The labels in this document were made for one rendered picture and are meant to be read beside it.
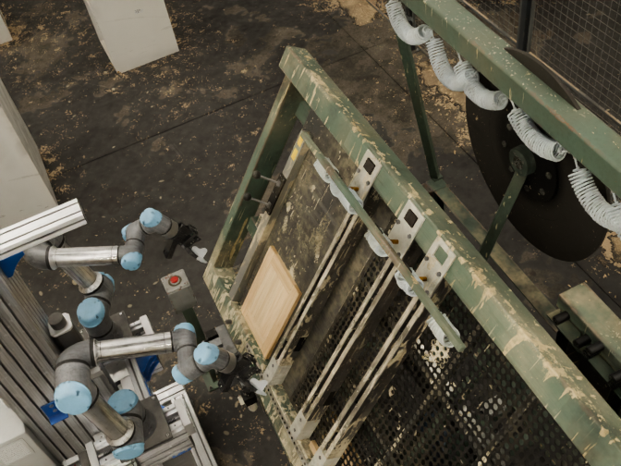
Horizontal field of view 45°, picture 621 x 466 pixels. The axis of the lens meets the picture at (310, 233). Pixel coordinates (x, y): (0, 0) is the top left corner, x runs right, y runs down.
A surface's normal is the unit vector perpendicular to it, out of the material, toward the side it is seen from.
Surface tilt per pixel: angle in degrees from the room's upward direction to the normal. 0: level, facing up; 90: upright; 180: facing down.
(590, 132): 0
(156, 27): 90
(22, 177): 90
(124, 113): 0
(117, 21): 90
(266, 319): 58
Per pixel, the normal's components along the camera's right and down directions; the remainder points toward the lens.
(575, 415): -0.83, -0.02
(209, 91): -0.13, -0.65
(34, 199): 0.44, 0.64
